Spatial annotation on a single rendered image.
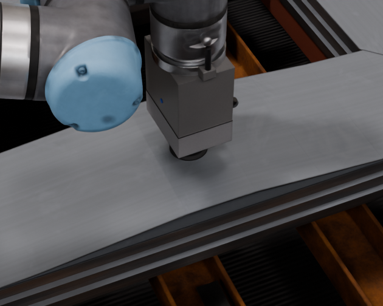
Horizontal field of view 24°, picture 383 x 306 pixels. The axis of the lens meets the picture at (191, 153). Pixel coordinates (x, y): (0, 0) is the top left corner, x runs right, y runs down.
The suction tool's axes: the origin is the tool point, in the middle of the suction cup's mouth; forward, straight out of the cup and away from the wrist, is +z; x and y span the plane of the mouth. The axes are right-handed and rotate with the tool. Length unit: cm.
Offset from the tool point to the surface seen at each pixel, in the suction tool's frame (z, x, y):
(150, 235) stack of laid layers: 0.9, 8.3, -8.2
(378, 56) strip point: 0.7, -29.7, 5.9
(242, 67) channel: 18.6, -23.6, 29.8
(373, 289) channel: 18.8, -18.7, -14.5
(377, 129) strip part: 0.4, -21.9, -5.4
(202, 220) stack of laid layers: 0.9, 2.5, -8.6
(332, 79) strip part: 0.4, -21.8, 4.3
